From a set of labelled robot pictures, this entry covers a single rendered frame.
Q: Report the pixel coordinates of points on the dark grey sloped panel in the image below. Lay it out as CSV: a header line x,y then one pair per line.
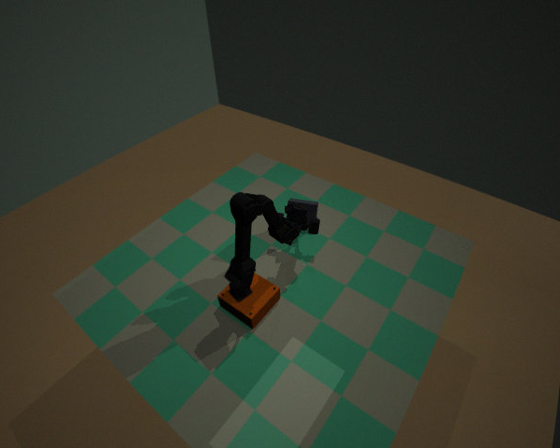
x,y
312,207

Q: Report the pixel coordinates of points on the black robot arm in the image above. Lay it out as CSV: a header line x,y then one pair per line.
x,y
245,207

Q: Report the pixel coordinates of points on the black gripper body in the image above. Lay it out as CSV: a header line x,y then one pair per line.
x,y
313,225

